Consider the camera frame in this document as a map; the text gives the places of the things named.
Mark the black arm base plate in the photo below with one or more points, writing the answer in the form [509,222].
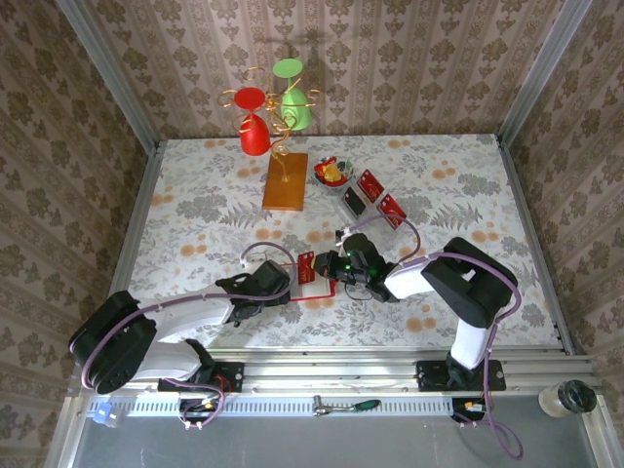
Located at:
[429,375]
[234,375]

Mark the red goblet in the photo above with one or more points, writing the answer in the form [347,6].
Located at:
[254,136]

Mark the small patterned bowl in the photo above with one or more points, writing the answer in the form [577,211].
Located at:
[345,167]

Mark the clear cup with dark lid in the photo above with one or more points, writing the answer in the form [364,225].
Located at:
[575,396]

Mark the red VIP card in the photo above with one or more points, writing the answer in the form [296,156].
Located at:
[392,210]
[370,184]
[307,268]

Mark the blue white plug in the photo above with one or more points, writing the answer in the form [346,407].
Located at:
[101,413]

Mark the floral patterned table cover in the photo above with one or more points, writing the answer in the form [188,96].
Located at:
[219,170]

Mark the green goblet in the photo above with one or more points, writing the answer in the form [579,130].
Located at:
[295,109]

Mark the black card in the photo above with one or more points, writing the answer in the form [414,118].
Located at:
[355,201]

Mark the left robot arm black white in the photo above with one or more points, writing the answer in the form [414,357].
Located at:
[112,341]

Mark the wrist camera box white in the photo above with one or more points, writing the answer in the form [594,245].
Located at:
[246,263]
[344,233]

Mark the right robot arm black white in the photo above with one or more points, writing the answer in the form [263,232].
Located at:
[473,292]

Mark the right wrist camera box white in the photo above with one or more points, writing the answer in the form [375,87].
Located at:
[344,233]

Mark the red wrapped candy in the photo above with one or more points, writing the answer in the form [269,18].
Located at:
[322,170]

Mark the aluminium frame post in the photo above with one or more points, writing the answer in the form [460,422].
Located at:
[540,73]
[113,78]

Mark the yellow wrapped candy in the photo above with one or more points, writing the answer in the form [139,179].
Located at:
[333,173]

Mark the long aluminium base rail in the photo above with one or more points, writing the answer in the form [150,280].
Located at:
[331,373]

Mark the aluminium table side rail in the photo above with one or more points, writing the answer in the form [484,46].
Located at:
[140,205]
[524,205]

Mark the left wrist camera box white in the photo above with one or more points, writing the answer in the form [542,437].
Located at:
[246,263]

